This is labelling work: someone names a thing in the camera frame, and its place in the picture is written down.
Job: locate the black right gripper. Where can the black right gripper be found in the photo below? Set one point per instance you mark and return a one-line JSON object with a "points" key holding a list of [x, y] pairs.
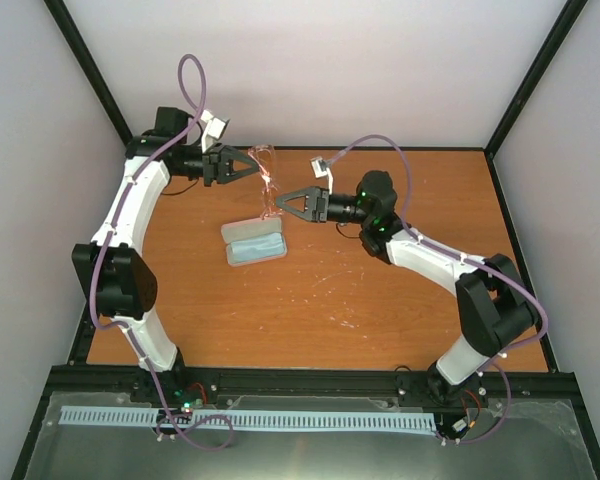
{"points": [[311, 195]]}

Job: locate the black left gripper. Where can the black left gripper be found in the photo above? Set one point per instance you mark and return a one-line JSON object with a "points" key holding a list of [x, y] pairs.
{"points": [[217, 166]]}

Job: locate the clear orange-lens sunglasses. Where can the clear orange-lens sunglasses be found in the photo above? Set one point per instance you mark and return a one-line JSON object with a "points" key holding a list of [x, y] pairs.
{"points": [[266, 159]]}

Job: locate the light blue cleaning cloth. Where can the light blue cleaning cloth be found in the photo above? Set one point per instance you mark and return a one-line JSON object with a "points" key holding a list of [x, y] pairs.
{"points": [[257, 248]]}

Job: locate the pink glasses case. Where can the pink glasses case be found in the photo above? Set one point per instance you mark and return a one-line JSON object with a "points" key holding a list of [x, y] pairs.
{"points": [[245, 229]]}

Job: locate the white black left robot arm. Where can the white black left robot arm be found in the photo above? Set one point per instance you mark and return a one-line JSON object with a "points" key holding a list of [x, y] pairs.
{"points": [[119, 287]]}

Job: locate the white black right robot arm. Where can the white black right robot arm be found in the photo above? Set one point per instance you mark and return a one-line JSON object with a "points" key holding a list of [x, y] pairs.
{"points": [[494, 309]]}

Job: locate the clear acrylic front plate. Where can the clear acrylic front plate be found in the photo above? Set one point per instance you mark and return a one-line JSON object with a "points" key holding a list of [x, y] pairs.
{"points": [[511, 440]]}

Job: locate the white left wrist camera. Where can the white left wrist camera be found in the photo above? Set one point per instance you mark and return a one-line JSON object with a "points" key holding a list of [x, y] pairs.
{"points": [[214, 129]]}

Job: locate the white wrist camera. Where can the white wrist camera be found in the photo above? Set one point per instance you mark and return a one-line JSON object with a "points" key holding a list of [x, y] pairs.
{"points": [[321, 169], [214, 129]]}

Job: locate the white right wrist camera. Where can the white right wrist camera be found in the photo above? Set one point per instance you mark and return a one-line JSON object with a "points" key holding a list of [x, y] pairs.
{"points": [[321, 169]]}

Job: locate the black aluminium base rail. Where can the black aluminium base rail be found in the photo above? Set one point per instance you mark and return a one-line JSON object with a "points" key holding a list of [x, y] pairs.
{"points": [[409, 388]]}

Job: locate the light blue slotted cable duct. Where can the light blue slotted cable duct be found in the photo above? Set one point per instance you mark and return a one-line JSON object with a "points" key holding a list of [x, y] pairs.
{"points": [[259, 420]]}

